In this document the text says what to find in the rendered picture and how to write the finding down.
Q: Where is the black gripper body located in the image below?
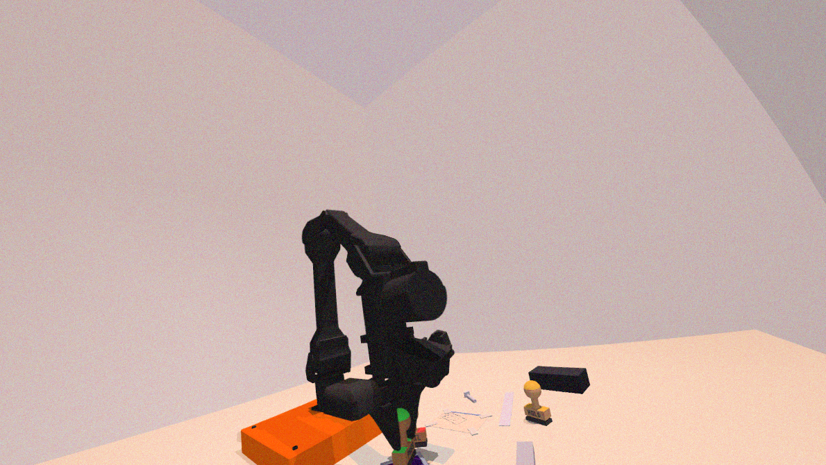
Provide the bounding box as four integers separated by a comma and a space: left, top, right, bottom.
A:
322, 322, 417, 421

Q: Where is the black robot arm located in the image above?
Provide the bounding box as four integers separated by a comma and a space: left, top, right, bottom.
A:
302, 209, 455, 412

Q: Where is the red-handled fail stamp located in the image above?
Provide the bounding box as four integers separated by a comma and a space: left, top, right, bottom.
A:
414, 427, 428, 448

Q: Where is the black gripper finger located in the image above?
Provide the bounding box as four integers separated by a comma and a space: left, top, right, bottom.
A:
393, 382, 425, 439
370, 396, 403, 451

